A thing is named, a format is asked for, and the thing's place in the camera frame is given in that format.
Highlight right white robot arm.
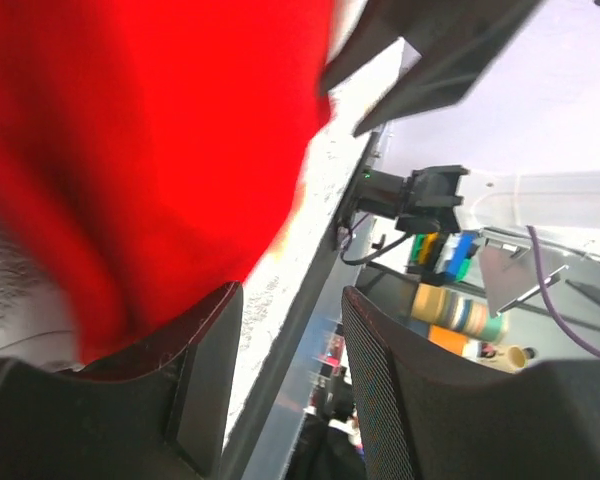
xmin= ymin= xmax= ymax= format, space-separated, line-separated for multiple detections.
xmin=321 ymin=1 xmax=600 ymax=229

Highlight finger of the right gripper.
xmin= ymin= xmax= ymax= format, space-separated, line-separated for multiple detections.
xmin=320 ymin=0 xmax=540 ymax=93
xmin=354 ymin=29 xmax=510 ymax=136

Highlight red t shirt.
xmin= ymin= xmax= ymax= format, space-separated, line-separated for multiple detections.
xmin=0 ymin=1 xmax=338 ymax=363

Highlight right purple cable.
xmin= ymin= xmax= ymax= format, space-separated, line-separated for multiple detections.
xmin=525 ymin=224 xmax=600 ymax=361

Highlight blue green plastic blocks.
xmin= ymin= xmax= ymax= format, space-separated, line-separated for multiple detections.
xmin=406 ymin=231 xmax=479 ymax=287

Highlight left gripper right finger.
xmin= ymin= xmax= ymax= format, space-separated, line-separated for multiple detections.
xmin=342 ymin=287 xmax=600 ymax=479

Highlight floral patterned table mat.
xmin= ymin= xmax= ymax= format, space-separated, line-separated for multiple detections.
xmin=0 ymin=40 xmax=405 ymax=430

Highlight stack of coloured tape rolls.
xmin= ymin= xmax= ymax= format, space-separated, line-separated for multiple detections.
xmin=411 ymin=284 xmax=509 ymax=344

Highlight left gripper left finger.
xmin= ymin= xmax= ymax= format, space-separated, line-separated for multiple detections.
xmin=0 ymin=282 xmax=243 ymax=479

